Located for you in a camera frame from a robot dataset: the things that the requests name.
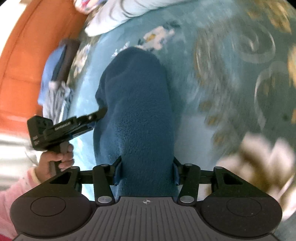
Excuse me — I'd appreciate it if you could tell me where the person's left hand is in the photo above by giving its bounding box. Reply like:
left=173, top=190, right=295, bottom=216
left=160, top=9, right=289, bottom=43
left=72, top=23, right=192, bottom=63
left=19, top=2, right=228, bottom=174
left=35, top=142, right=74, bottom=183

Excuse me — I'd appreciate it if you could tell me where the blue storage bag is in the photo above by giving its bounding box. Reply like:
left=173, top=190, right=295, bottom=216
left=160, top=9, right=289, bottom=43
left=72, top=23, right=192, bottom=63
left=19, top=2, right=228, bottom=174
left=38, top=39, right=80, bottom=124

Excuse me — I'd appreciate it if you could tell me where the colourful floral pillow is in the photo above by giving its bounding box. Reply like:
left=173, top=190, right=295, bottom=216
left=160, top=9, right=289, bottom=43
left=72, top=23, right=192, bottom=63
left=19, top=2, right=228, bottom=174
left=73, top=0, right=107, bottom=15

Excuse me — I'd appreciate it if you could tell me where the teal floral bed blanket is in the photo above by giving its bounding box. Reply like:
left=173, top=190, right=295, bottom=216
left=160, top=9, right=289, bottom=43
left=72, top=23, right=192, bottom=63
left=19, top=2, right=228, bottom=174
left=67, top=1, right=295, bottom=219

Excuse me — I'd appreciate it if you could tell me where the blue fleece garment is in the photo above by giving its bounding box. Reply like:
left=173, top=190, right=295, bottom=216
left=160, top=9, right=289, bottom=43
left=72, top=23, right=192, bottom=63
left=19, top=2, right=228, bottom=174
left=93, top=47, right=178, bottom=198

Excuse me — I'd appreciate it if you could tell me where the pink sleeve forearm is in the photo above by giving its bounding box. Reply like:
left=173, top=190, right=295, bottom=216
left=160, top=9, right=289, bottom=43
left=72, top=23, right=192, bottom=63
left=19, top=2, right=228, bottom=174
left=0, top=167, right=41, bottom=240

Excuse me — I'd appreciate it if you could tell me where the light grey floral quilt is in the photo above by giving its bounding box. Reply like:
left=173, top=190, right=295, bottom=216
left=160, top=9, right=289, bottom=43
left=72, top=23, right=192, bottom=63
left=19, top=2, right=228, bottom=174
left=85, top=0, right=184, bottom=37

